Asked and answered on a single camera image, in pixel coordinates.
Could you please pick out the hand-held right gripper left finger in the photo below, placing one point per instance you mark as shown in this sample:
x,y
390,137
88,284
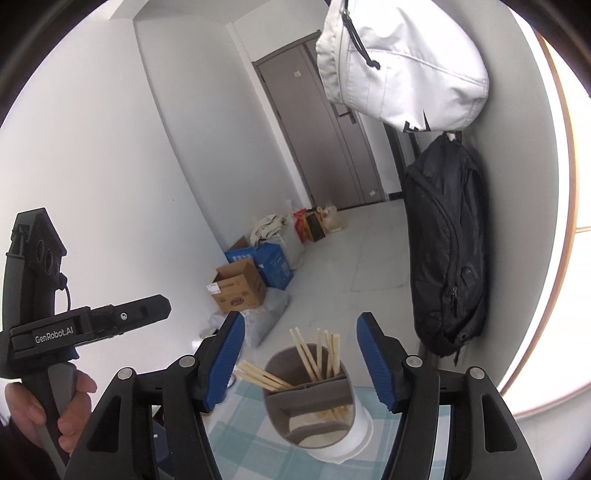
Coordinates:
x,y
226,360

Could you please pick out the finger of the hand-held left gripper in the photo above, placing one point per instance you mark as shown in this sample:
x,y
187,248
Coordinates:
x,y
138,314

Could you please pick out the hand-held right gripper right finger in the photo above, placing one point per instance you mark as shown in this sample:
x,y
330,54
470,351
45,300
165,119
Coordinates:
x,y
376,364

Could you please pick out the grey white utensil holder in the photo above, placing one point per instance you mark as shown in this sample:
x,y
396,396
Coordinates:
x,y
355,434

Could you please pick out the person's left hand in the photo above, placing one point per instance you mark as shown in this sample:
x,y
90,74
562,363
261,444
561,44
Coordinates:
x,y
81,406

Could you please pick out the white plastic package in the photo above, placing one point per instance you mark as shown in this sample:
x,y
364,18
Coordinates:
x,y
217,321

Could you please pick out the grey plastic sack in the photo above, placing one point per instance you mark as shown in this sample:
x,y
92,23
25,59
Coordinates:
x,y
268,318

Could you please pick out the brown cardboard box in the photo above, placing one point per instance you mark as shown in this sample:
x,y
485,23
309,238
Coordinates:
x,y
240,290

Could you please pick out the teal checked tablecloth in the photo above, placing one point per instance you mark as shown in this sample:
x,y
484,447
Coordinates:
x,y
240,443

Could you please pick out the blue cardboard box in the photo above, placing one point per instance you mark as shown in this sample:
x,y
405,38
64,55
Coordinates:
x,y
277,267

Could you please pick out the translucent white bag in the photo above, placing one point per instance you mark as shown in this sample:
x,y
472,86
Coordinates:
x,y
293,244

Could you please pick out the cream canvas bag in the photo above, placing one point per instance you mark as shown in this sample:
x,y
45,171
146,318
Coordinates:
x,y
268,228

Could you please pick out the black backpack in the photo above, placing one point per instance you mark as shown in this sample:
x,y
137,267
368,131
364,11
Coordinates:
x,y
443,240

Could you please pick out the black yellow bag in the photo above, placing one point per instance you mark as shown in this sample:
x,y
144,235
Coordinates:
x,y
315,227

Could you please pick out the red bag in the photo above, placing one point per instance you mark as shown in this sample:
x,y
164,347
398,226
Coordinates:
x,y
301,226

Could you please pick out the wood-framed window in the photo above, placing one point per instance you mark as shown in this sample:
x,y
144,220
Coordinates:
x,y
568,300

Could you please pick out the black coat rack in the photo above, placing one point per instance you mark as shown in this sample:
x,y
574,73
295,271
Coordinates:
x,y
395,161

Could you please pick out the grey door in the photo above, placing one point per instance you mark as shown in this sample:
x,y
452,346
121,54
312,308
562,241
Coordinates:
x,y
304,138

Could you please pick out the white hanging bag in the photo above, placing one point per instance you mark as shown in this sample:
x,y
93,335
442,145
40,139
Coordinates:
x,y
401,69

